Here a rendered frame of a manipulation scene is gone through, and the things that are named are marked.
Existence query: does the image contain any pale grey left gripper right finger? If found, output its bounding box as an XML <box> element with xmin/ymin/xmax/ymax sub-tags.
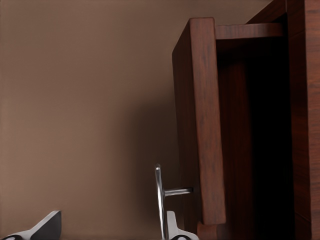
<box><xmin>165</xmin><ymin>210</ymin><xmax>200</xmax><ymax>240</ymax></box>

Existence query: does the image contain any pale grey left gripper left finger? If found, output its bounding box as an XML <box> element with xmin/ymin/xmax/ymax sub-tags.
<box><xmin>1</xmin><ymin>210</ymin><xmax>62</xmax><ymax>240</ymax></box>

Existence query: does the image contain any silver drawer handle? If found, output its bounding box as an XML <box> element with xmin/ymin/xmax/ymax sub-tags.
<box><xmin>154</xmin><ymin>163</ymin><xmax>194</xmax><ymax>240</ymax></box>

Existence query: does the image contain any dark wooden drawer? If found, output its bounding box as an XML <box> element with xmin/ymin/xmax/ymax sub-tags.
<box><xmin>171</xmin><ymin>16</ymin><xmax>286</xmax><ymax>240</ymax></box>

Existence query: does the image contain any dark wooden cabinet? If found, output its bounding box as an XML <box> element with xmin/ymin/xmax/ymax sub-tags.
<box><xmin>246</xmin><ymin>0</ymin><xmax>320</xmax><ymax>240</ymax></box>

